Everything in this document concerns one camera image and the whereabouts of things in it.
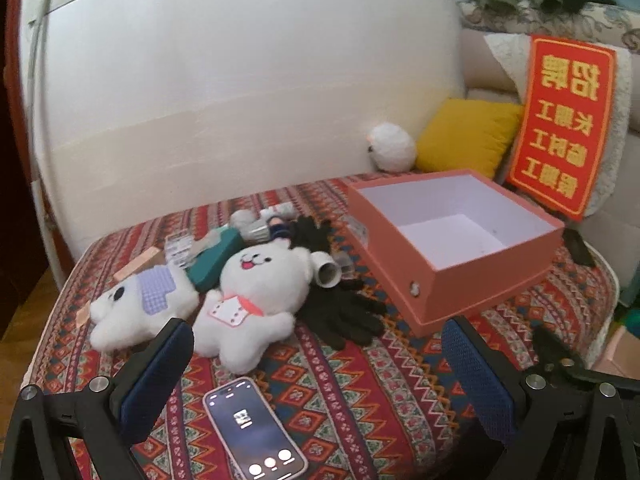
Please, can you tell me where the white plush blue patch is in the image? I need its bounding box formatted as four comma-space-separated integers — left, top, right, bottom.
89, 263, 200, 352

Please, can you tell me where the teal glasses case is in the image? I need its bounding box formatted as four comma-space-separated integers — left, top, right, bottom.
186, 228, 244, 292

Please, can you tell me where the white bear plush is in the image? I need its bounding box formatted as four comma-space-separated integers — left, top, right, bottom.
192, 240, 314, 375

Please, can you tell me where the black glove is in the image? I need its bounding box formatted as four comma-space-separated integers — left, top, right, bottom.
296, 278, 387, 351

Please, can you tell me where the blue hooded figurine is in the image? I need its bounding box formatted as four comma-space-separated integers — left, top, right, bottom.
266, 214, 294, 240

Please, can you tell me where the smartphone with pink case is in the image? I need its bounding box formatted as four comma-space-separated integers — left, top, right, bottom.
203, 377, 308, 480

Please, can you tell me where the small wooden board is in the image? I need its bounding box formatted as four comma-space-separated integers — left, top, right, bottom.
113, 247, 165, 283

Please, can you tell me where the pink cardboard box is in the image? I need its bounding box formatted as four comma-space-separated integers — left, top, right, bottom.
346, 170, 564, 337

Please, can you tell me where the red recruitment sign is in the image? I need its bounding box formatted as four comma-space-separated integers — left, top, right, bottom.
508, 36, 617, 220

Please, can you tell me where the clear plastic case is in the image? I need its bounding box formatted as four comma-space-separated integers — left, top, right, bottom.
344, 214, 369, 247

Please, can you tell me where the yellow cushion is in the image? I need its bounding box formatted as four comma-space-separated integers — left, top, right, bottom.
416, 99, 524, 180

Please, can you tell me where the white fluffy chick plush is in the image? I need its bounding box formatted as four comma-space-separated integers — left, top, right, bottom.
367, 122, 416, 174

